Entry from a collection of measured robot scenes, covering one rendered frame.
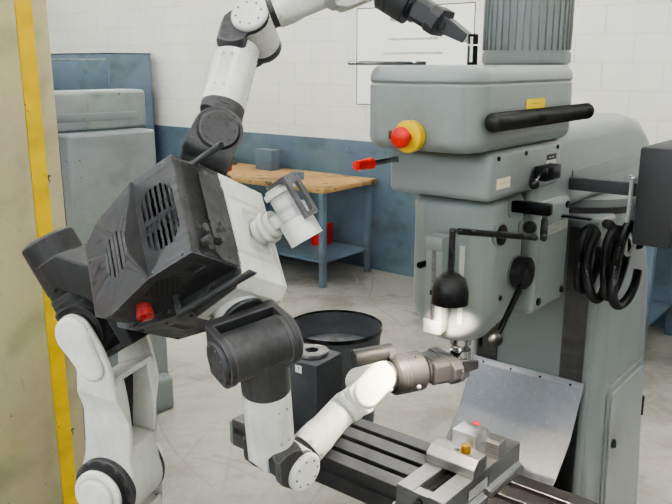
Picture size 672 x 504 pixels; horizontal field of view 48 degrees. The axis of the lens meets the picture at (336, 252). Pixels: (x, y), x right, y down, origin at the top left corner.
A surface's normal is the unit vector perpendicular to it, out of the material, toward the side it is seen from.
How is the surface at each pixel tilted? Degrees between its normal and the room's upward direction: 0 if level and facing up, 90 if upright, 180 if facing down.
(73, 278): 90
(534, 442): 45
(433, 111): 90
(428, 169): 90
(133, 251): 75
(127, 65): 90
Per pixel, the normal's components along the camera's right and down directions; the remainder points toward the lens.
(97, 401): -0.36, 0.61
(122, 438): -0.33, 0.23
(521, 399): -0.56, -0.26
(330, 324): 0.11, 0.18
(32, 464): 0.78, 0.15
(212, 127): 0.29, -0.25
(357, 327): -0.54, 0.14
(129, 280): -0.72, -0.11
